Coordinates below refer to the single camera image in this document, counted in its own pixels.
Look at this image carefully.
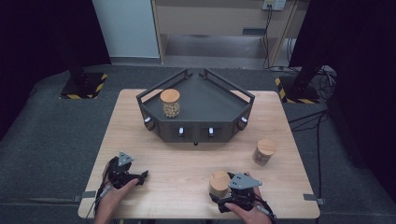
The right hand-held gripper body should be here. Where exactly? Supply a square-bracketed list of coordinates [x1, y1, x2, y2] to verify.
[217, 172, 263, 214]

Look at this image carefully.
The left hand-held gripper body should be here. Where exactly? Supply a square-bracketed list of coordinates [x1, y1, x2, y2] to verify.
[103, 151, 139, 189]

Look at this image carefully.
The glass jar of brown grains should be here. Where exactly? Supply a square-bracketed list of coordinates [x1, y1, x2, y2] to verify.
[252, 138, 277, 166]

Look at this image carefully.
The glass jar of yellow beans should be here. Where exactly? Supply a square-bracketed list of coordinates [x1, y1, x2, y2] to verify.
[160, 88, 181, 119]

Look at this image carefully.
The dark grey corner shelf rack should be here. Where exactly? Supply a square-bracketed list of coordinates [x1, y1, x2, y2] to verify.
[135, 68, 256, 147]

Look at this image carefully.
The person's right hand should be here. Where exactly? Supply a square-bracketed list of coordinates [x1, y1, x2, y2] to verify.
[224, 172, 274, 224]

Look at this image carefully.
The person's left hand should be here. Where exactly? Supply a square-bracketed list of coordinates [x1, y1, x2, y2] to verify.
[94, 177, 140, 217]

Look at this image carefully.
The grey table clamp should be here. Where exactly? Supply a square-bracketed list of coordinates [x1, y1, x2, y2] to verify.
[303, 193, 326, 206]
[73, 190, 97, 203]

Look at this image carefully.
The black stand with striped base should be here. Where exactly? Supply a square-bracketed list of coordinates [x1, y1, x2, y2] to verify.
[275, 55, 328, 105]
[59, 46, 109, 101]

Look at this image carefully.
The white panel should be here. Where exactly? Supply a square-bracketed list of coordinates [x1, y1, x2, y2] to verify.
[92, 0, 161, 59]

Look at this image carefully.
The dark curtain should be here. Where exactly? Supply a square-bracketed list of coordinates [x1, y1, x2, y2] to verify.
[289, 0, 396, 194]
[0, 0, 111, 141]

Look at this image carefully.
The white power outlet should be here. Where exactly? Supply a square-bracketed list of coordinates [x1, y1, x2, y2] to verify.
[262, 0, 287, 11]

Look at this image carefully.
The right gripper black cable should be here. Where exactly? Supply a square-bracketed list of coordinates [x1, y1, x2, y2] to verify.
[255, 202, 277, 224]

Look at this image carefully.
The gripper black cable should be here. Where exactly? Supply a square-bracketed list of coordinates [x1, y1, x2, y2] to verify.
[85, 183, 113, 223]
[255, 202, 277, 224]

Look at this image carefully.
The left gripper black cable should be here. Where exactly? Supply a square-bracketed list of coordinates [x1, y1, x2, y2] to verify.
[85, 183, 113, 223]

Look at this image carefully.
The long black floor cable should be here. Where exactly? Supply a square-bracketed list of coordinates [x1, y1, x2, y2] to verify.
[288, 109, 329, 200]

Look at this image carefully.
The bundle of black cables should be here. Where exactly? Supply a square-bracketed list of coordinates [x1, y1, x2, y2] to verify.
[316, 65, 338, 101]

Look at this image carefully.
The black cable from outlet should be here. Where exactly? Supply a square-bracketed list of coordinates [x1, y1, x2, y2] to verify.
[262, 6, 273, 70]

